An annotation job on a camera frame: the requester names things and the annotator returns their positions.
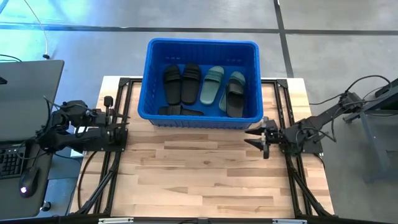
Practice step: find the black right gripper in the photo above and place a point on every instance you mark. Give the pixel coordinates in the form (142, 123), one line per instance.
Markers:
(273, 137)

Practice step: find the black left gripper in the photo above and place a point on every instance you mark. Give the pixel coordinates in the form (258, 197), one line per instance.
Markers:
(105, 124)

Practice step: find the black slide sandal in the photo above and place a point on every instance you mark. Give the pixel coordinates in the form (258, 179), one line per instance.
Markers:
(172, 90)
(174, 110)
(190, 90)
(235, 105)

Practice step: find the green slide sandal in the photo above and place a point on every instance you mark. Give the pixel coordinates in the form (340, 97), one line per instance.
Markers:
(210, 91)
(237, 77)

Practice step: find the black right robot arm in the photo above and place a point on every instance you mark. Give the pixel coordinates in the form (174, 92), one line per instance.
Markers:
(326, 116)

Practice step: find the blue plastic bin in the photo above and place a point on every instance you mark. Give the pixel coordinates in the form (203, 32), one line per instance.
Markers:
(214, 110)

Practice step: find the white power box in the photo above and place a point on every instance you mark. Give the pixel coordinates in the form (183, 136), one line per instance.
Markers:
(76, 154)

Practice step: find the grey monitor back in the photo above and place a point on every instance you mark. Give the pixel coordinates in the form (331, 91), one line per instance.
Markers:
(28, 87)

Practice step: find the black computer mouse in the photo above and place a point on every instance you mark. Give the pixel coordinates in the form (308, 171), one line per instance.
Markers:
(28, 182)

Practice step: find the black round knob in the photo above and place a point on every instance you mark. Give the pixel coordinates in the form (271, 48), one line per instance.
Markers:
(45, 206)

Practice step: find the grey metal stand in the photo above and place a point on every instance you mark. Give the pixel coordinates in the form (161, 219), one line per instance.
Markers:
(373, 143)

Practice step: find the black keyboard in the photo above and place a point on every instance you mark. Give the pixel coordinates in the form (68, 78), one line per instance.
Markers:
(9, 161)

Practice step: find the grey side desk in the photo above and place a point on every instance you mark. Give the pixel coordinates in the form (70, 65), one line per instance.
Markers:
(12, 205)

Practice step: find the black aluminium table frame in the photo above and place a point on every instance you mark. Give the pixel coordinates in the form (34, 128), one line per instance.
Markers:
(282, 83)

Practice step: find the silver metal bracket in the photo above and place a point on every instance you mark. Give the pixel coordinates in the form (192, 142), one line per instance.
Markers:
(289, 221)
(115, 220)

